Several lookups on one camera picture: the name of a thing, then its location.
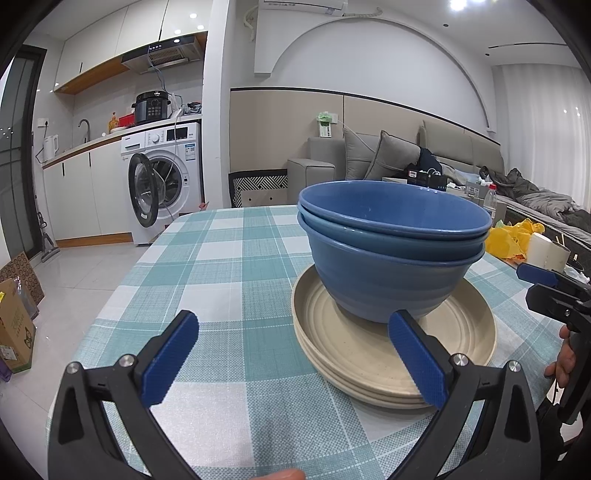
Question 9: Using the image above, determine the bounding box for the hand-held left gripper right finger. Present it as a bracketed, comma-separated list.
[388, 310, 541, 480]

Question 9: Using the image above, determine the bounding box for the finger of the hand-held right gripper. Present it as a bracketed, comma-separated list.
[525, 284, 591, 326]
[516, 262, 591, 303]

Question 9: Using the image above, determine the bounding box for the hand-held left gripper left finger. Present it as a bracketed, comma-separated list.
[48, 310, 200, 480]

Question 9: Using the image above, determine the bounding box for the cream speckled plate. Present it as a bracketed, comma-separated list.
[295, 332, 491, 400]
[318, 369, 446, 411]

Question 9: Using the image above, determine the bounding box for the pale yellow plate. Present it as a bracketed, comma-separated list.
[291, 264, 498, 384]

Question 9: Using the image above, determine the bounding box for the person's right hand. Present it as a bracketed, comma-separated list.
[544, 324, 576, 389]

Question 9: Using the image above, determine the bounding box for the white paper roll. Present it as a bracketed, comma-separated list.
[526, 232, 572, 273]

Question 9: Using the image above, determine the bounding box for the yellow plastic bag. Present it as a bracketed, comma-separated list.
[487, 219, 548, 261]

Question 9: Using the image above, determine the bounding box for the grey quilt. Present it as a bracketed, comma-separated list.
[480, 166, 591, 241]

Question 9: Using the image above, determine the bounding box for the clear water bottle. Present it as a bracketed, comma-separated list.
[482, 184, 500, 223]

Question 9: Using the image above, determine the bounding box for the teal checked tablecloth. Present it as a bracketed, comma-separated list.
[46, 203, 568, 480]

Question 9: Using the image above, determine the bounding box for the black box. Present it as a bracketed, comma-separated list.
[406, 168, 448, 192]

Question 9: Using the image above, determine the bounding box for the white curtain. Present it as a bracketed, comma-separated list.
[492, 62, 591, 208]

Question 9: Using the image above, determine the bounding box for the dark jacket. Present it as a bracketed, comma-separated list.
[418, 148, 444, 178]

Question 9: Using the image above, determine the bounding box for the brown cardboard box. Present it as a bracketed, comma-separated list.
[0, 277, 38, 374]

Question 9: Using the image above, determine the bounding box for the patterned brown box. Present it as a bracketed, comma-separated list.
[0, 253, 44, 305]

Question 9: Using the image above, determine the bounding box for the floor mop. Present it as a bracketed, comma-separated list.
[34, 210, 61, 264]

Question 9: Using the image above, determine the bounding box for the white kitchen counter cabinet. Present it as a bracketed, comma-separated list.
[42, 136, 134, 247]

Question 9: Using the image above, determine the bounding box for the grey cushion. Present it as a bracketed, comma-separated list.
[365, 130, 422, 182]
[342, 127, 384, 182]

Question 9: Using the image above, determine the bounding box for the black white patterned chair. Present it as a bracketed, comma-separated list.
[228, 169, 289, 208]

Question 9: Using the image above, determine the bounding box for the white washing machine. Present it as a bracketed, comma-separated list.
[121, 122, 204, 245]

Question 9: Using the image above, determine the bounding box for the grey sofa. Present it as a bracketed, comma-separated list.
[287, 119, 504, 208]

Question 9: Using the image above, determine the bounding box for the green tissue box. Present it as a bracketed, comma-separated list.
[316, 112, 338, 138]

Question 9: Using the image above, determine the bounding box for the black pressure cooker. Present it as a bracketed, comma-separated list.
[131, 91, 174, 125]

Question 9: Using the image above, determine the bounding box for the range hood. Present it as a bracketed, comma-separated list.
[121, 39, 203, 75]

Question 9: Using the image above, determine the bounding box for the white air conditioner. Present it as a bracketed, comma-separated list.
[257, 0, 348, 18]

